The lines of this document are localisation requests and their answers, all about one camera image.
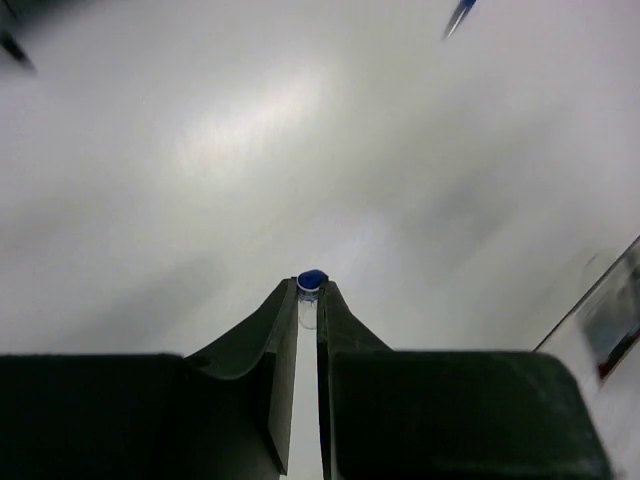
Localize blue ballpoint pen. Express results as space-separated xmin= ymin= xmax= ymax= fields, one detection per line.
xmin=442 ymin=0 xmax=476 ymax=40

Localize black slotted pen holder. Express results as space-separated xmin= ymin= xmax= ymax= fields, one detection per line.
xmin=1 ymin=0 xmax=35 ymax=71

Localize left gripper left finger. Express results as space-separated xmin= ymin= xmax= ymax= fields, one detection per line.
xmin=1 ymin=279 xmax=298 ymax=479

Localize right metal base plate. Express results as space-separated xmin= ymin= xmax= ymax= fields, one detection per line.
xmin=578 ymin=250 xmax=639 ymax=381

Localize blue pen cap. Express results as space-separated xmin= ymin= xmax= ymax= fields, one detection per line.
xmin=296 ymin=269 xmax=328 ymax=330

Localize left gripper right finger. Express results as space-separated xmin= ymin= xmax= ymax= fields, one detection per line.
xmin=317 ymin=281 xmax=615 ymax=479

